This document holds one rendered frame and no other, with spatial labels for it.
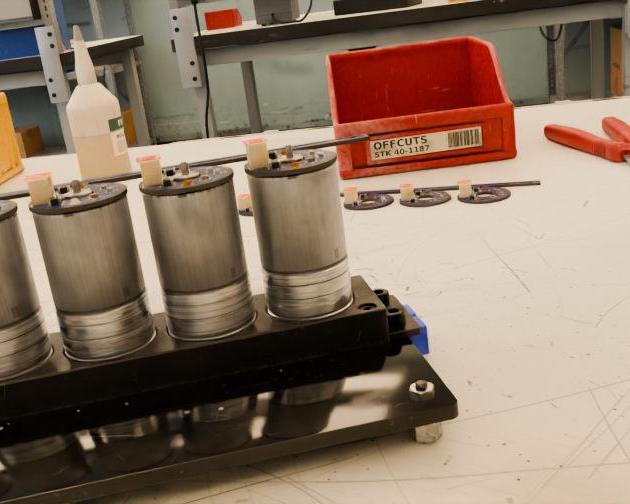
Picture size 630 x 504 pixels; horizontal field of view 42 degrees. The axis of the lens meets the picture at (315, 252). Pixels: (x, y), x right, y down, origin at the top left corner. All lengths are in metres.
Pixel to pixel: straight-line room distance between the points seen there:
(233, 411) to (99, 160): 0.37
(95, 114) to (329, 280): 0.35
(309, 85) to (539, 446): 4.49
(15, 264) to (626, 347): 0.16
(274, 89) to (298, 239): 4.49
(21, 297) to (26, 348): 0.01
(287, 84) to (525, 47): 1.30
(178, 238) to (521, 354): 0.10
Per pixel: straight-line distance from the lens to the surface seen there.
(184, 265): 0.21
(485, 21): 2.51
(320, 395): 0.20
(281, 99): 4.71
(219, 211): 0.21
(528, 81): 4.62
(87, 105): 0.55
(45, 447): 0.21
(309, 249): 0.22
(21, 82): 2.87
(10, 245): 0.22
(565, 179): 0.42
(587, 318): 0.26
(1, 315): 0.22
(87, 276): 0.21
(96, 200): 0.21
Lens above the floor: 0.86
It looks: 18 degrees down
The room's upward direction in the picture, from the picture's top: 8 degrees counter-clockwise
